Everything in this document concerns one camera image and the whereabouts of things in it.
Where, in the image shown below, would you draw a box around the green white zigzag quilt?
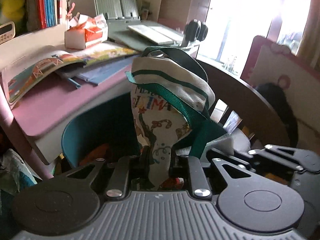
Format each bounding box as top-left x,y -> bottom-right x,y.
1,149 -> 37,196

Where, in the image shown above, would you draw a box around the red plastic bag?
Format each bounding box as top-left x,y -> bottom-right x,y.
79,144 -> 109,166

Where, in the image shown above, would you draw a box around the colourful picture book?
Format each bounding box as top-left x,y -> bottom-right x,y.
2,42 -> 138,108

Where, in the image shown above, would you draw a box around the pink digital timer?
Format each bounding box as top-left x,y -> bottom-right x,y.
0,21 -> 16,44

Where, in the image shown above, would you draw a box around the christmas tote bag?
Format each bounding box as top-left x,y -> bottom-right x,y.
126,47 -> 234,190

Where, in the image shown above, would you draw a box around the yellow plush toy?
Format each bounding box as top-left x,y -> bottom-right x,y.
1,0 -> 25,24

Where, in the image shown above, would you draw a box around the row of upright books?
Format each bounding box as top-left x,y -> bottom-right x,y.
25,0 -> 68,31

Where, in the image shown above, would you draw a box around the dark green trash bin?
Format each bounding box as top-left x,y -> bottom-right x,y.
61,93 -> 139,167

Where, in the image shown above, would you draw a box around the tissue pack red white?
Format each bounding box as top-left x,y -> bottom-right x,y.
65,14 -> 108,50

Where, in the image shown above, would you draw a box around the black plush on bed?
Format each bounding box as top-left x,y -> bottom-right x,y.
255,83 -> 298,148

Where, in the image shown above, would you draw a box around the dark wooden chair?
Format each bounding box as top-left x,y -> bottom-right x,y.
198,60 -> 290,147

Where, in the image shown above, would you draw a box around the pink study desk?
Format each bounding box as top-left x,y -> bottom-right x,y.
1,70 -> 127,180

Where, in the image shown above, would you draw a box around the open white notebook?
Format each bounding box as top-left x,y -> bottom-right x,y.
127,24 -> 183,45

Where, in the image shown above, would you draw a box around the green book stand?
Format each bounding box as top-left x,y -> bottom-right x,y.
92,0 -> 198,53

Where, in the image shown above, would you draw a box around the blue folders on desk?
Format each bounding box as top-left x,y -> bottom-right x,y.
56,55 -> 138,89

